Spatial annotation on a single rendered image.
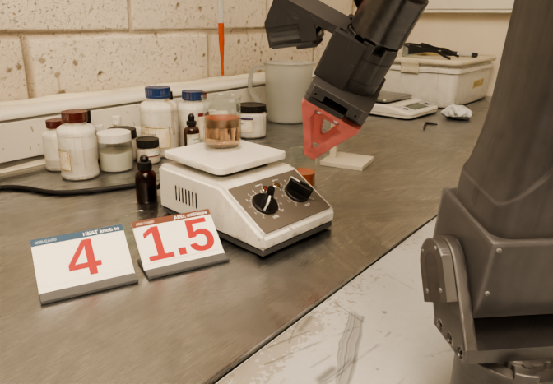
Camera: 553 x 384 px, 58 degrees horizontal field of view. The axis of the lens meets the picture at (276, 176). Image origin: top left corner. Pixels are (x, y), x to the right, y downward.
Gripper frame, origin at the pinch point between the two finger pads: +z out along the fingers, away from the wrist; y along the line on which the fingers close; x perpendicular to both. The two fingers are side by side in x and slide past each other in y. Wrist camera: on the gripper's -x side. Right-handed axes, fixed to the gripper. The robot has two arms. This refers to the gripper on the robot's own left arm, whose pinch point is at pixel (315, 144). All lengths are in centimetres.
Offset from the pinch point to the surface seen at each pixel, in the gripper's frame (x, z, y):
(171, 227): -9.2, 10.9, 12.6
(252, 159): -6.1, 6.3, 0.4
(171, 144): -24.8, 29.3, -21.5
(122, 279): -9.7, 12.1, 20.8
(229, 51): -33, 28, -62
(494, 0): 24, 2, -137
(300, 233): 3.7, 8.4, 5.4
